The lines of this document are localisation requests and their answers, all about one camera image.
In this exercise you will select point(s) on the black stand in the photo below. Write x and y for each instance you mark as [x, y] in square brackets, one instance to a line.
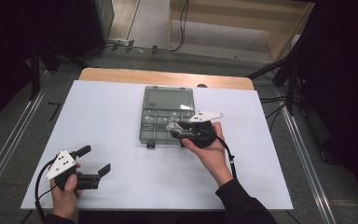
[289, 84]

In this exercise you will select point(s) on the wooden cabinet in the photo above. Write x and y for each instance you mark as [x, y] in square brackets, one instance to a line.
[245, 28]

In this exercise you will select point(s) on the grey transparent plastic compartment box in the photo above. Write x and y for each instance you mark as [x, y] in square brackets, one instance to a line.
[161, 102]

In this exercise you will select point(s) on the metal floor rail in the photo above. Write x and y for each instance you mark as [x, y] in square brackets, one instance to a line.
[9, 149]
[307, 168]

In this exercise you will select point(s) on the person's left hand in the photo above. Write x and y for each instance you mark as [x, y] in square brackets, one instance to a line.
[63, 200]

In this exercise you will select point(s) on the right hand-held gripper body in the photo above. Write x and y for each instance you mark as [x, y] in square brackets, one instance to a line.
[203, 135]

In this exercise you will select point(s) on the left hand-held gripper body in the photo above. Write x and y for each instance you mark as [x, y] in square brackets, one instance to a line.
[62, 165]

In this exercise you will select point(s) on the person's right hand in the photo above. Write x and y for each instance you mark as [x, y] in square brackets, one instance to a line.
[213, 158]

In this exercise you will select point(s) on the wooden table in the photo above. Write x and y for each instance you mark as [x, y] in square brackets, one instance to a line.
[167, 77]

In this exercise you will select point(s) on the small white round part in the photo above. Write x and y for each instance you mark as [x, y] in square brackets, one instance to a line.
[171, 126]

